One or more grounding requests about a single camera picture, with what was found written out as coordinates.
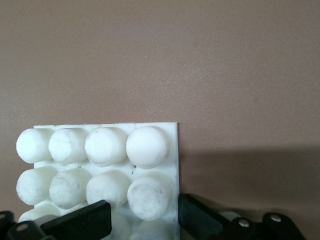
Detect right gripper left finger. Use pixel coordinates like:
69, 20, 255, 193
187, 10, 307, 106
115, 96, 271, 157
0, 199, 113, 240

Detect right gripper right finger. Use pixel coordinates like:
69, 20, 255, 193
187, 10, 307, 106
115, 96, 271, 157
179, 193, 305, 240

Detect white studded base plate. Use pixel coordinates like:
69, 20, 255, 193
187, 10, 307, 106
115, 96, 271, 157
15, 121, 181, 240

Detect brown table mat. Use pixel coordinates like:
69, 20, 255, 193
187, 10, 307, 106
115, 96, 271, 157
0, 0, 320, 240

